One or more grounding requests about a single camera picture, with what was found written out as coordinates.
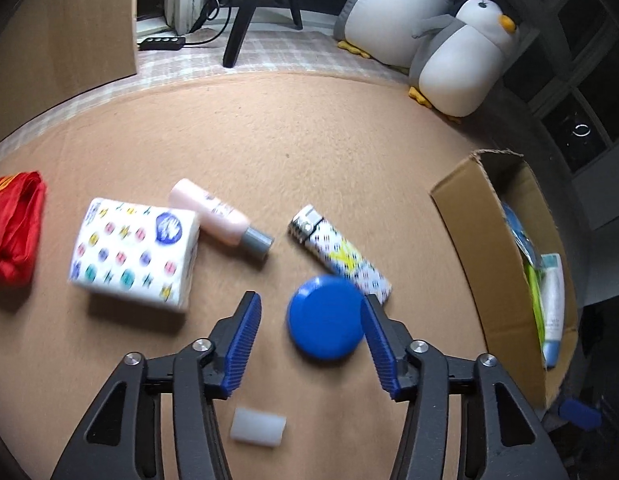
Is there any green tube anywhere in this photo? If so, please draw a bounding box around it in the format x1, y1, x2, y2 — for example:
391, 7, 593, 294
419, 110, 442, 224
523, 260, 547, 346

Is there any white translucent block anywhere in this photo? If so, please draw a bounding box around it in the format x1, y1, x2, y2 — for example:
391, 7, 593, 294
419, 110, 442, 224
229, 406, 286, 447

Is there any large penguin plush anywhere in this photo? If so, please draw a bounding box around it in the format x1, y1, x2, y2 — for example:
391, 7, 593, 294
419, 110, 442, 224
333, 0, 465, 72

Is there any blue round lid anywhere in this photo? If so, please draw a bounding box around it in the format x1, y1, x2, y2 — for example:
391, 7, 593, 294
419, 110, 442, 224
287, 275, 366, 361

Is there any blue plastic packet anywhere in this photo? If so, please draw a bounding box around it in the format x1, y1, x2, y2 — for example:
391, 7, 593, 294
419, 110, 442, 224
502, 202, 537, 261

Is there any red cloth bag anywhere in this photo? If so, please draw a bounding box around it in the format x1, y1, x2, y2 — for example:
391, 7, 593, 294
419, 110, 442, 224
0, 171, 47, 287

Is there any cardboard box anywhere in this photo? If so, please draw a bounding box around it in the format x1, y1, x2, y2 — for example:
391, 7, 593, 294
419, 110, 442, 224
429, 149, 580, 411

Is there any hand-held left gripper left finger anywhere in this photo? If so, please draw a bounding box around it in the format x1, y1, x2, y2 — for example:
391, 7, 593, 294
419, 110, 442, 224
52, 290, 262, 480

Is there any patterned lighter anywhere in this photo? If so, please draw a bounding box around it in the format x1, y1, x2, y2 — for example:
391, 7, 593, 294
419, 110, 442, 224
288, 205, 393, 305

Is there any light wood panel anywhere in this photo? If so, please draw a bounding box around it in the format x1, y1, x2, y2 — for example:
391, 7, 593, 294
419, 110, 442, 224
0, 0, 140, 131

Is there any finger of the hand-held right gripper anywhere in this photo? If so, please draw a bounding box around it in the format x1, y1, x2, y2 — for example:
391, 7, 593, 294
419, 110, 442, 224
559, 397, 603, 432

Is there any small penguin plush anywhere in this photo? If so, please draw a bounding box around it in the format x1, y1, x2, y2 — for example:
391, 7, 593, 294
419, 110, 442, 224
408, 0, 519, 123

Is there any patterned tissue pack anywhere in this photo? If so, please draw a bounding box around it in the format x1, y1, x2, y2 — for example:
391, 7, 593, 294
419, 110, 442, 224
69, 197, 200, 313

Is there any black power cable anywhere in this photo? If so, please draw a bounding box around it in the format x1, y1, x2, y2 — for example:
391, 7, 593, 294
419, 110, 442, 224
184, 0, 240, 46

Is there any black power strip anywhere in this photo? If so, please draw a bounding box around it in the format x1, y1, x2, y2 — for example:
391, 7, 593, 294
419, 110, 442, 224
138, 36, 187, 52

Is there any black tripod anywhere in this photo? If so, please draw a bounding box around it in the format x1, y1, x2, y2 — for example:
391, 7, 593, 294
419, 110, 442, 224
222, 0, 304, 68

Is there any checked bed sheet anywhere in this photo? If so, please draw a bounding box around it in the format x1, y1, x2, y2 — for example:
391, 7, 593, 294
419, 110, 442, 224
0, 27, 425, 151

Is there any pink bottle grey cap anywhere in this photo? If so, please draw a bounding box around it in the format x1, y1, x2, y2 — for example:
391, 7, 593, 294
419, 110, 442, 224
168, 179, 275, 261

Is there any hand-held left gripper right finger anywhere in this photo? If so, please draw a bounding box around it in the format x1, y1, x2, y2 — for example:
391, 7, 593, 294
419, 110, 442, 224
360, 294, 567, 480

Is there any white bottle blue cap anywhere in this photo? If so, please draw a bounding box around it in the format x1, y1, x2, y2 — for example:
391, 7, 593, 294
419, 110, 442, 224
537, 253, 565, 367

